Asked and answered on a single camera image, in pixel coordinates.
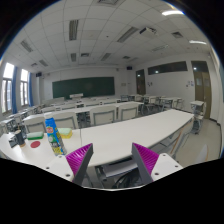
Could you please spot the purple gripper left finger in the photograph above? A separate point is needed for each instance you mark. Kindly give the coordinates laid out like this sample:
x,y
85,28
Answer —
x,y
78,161

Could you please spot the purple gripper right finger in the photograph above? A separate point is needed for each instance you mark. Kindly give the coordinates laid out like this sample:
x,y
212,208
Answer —
x,y
146,160

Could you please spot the yellow green sponge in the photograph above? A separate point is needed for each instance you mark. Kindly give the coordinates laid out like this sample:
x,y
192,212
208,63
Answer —
x,y
65,133

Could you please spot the white chair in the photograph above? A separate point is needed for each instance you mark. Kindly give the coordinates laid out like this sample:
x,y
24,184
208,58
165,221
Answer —
x,y
35,124
102,115
127,111
66,120

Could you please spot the white chair left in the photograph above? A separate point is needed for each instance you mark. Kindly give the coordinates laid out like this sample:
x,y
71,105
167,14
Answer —
x,y
35,124

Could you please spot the dark cup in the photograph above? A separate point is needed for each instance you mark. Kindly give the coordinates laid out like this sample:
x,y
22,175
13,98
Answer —
x,y
20,139

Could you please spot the small desk by door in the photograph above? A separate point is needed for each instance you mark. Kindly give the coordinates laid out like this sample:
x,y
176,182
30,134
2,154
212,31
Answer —
x,y
198,109

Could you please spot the green chalkboard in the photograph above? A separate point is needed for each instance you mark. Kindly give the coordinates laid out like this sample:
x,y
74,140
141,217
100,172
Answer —
x,y
88,87

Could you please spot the brown door far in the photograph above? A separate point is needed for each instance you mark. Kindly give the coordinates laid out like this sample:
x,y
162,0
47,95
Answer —
x,y
140,82

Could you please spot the brown door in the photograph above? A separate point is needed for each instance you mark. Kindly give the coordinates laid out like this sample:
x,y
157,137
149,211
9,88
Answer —
x,y
202,85
140,82

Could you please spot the brown door right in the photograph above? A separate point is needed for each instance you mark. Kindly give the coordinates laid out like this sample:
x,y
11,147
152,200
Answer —
x,y
202,85

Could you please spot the blue curtain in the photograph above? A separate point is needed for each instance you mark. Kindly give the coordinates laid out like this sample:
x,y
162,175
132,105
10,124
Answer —
x,y
13,98

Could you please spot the ceiling projector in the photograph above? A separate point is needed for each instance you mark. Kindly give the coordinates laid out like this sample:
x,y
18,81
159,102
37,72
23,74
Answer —
x,y
149,32

